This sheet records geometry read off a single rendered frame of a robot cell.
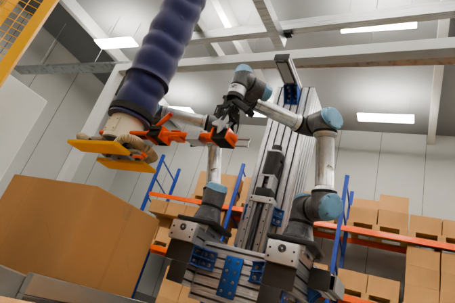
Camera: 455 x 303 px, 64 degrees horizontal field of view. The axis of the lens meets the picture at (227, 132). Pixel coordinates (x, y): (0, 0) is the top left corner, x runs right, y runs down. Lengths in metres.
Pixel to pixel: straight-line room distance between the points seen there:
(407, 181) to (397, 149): 0.96
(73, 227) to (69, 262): 0.12
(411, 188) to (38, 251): 9.50
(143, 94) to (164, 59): 0.23
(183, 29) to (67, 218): 1.14
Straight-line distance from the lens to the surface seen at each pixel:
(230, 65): 4.24
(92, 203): 1.48
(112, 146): 1.64
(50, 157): 12.20
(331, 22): 3.46
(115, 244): 1.59
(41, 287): 1.34
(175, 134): 1.59
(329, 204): 1.67
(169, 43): 1.99
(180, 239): 1.80
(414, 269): 8.47
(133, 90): 1.85
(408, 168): 10.59
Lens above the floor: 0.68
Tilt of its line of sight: 25 degrees up
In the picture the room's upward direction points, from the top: 18 degrees clockwise
